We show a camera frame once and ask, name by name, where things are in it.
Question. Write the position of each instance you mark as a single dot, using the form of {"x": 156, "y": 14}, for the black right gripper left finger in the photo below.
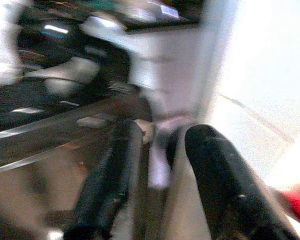
{"x": 107, "y": 180}

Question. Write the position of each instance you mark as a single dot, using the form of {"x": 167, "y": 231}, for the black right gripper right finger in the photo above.
{"x": 225, "y": 190}

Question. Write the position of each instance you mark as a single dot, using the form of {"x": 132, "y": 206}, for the white cabinet panel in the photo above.
{"x": 180, "y": 62}

